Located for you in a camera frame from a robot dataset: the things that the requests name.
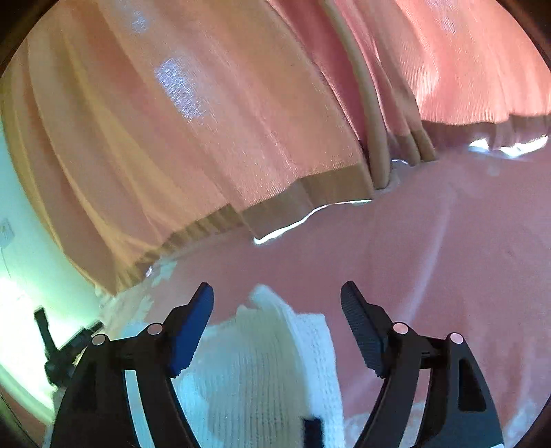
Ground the pink fleece blanket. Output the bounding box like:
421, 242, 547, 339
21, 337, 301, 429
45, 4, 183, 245
97, 142, 551, 448

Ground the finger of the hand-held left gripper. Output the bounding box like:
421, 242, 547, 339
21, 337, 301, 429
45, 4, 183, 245
59, 320, 105, 355
33, 305, 58, 363

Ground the colour-block knit sweater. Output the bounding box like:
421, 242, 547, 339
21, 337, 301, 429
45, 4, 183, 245
118, 284, 347, 448

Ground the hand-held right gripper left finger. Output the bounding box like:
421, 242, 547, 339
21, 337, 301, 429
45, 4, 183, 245
51, 282, 215, 448

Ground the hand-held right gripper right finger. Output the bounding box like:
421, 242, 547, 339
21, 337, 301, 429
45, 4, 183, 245
340, 281, 505, 448

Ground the white wall switch plate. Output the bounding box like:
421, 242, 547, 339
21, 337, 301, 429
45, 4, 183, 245
0, 217, 16, 251

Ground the peach curtain with tan hem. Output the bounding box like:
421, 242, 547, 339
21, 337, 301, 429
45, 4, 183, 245
0, 0, 390, 298

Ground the pink curtain with tan hem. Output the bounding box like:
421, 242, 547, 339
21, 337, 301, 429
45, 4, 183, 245
331, 0, 551, 166

